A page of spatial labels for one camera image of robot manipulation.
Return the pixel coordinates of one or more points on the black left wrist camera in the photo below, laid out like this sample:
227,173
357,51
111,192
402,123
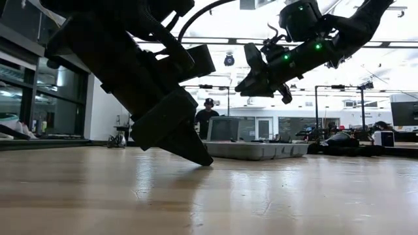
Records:
202,62

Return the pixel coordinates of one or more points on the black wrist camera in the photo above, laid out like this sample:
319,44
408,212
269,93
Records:
202,62
272,49

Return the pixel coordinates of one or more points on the black background stand frame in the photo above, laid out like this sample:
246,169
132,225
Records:
205,86
316,107

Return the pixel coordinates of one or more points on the black monitor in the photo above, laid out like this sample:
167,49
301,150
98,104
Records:
405,113

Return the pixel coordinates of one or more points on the person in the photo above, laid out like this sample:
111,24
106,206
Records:
381,125
205,120

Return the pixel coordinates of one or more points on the small side table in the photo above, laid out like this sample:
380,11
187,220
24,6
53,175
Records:
122,128

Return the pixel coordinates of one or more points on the white box device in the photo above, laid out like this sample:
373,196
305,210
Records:
376,137

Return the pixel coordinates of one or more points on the white door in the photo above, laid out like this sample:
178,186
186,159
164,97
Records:
264,129

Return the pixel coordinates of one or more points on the black aluminium table frame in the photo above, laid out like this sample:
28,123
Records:
49,144

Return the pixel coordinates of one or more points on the black framed glass partition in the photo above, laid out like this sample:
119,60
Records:
58,98

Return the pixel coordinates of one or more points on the black overhead rig beam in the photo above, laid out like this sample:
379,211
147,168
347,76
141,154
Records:
232,41

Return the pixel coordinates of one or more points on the grey plastic tool case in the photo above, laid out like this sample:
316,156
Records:
254,151

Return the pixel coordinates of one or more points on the white teal bundle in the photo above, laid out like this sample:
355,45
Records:
13,125

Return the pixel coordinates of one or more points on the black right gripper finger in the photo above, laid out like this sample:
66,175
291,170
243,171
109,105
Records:
261,93
254,58

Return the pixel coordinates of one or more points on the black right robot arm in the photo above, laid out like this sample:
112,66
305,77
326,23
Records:
359,23

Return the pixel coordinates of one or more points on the black round camera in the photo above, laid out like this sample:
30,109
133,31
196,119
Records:
229,60

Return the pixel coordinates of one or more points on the grey framed monitor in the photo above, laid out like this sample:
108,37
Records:
223,129

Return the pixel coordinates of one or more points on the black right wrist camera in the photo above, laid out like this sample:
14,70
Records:
272,49

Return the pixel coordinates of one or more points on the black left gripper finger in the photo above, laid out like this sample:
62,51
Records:
163,120

